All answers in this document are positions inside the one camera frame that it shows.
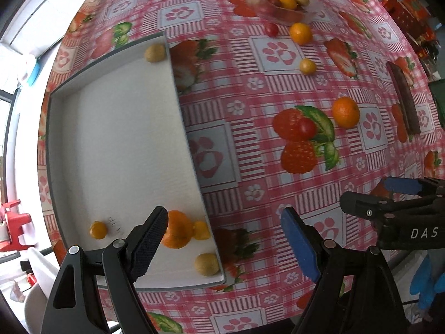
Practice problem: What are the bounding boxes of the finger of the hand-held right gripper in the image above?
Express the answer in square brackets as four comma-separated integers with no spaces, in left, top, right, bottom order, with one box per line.
[382,177,445,200]
[339,191,445,219]

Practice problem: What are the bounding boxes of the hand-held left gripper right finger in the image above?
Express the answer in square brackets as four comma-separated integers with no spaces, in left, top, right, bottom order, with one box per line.
[280,207,407,334]

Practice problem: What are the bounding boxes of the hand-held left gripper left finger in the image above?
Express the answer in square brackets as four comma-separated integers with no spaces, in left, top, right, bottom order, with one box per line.
[42,206,170,334]

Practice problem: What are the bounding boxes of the white shallow tray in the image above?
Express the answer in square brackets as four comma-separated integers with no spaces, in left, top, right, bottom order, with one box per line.
[46,31,227,291]

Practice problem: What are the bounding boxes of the person's right hand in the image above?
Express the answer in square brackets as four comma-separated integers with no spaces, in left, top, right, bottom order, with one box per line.
[409,250,445,313]

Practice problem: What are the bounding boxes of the dark brown flat bar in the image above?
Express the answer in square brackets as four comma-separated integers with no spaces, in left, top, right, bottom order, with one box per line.
[386,61,422,136]

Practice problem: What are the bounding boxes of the dark green box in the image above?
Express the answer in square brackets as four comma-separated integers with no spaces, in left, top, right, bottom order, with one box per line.
[428,80,445,129]

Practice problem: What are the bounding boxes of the strawberry print checked tablecloth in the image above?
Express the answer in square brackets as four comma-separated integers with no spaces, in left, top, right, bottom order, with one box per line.
[36,0,445,331]

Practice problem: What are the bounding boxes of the white chair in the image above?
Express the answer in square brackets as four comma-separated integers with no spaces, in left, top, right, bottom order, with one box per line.
[7,247,60,334]

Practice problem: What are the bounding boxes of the red plastic stool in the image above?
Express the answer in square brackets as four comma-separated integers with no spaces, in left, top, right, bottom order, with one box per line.
[0,200,33,252]

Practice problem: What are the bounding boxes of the pile of red gift boxes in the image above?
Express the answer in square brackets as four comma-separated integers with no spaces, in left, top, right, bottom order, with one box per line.
[363,0,437,47]

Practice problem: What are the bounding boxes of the clear plastic fruit bowl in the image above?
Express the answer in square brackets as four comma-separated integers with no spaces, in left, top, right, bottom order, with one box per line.
[243,0,315,26]

